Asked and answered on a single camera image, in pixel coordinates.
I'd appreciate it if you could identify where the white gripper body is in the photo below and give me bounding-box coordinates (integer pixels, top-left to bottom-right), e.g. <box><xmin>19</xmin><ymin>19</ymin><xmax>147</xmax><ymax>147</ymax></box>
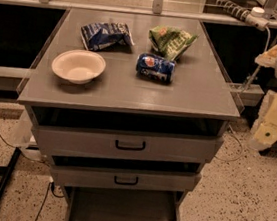
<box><xmin>248</xmin><ymin>90</ymin><xmax>277</xmax><ymax>151</ymax></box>

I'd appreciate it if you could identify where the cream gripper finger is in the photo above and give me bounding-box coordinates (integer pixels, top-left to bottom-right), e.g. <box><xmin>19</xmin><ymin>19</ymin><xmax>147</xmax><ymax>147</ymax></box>
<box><xmin>254</xmin><ymin>44</ymin><xmax>277</xmax><ymax>69</ymax></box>

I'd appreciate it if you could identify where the blue pepsi can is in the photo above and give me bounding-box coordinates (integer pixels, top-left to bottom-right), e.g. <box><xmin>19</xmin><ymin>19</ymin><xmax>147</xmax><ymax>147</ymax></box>
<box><xmin>136</xmin><ymin>53</ymin><xmax>175</xmax><ymax>84</ymax></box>

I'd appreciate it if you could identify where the grey top drawer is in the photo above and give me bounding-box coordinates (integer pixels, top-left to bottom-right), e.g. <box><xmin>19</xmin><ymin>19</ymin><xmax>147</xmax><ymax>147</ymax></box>
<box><xmin>32</xmin><ymin>126</ymin><xmax>224</xmax><ymax>163</ymax></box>

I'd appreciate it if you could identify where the grey drawer cabinet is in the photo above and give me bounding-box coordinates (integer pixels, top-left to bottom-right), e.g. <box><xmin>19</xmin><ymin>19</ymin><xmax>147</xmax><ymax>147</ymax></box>
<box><xmin>1</xmin><ymin>0</ymin><xmax>253</xmax><ymax>221</ymax></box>

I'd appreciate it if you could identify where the grey open bottom drawer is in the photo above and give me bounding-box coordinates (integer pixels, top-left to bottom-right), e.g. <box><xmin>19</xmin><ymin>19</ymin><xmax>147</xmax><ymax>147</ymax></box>
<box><xmin>66</xmin><ymin>188</ymin><xmax>181</xmax><ymax>221</ymax></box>

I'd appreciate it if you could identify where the grey middle drawer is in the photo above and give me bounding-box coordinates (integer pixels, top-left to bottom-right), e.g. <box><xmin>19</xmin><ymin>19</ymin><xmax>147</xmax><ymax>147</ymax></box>
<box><xmin>50</xmin><ymin>163</ymin><xmax>201</xmax><ymax>192</ymax></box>

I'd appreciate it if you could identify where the white power strip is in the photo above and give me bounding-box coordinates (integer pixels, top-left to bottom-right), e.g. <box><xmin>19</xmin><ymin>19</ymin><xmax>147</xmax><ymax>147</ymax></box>
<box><xmin>216</xmin><ymin>0</ymin><xmax>268</xmax><ymax>31</ymax></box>

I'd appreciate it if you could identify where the green chip bag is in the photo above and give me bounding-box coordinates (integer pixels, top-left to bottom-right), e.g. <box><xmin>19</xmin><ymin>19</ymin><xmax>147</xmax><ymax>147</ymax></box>
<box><xmin>148</xmin><ymin>25</ymin><xmax>198</xmax><ymax>61</ymax></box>

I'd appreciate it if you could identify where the blue chip bag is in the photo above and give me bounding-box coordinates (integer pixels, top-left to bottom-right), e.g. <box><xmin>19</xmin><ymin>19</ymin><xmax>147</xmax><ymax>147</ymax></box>
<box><xmin>81</xmin><ymin>22</ymin><xmax>134</xmax><ymax>52</ymax></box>

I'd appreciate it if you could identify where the white paper bowl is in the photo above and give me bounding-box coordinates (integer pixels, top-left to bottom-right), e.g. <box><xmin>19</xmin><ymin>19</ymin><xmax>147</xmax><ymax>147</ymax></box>
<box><xmin>51</xmin><ymin>49</ymin><xmax>106</xmax><ymax>84</ymax></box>

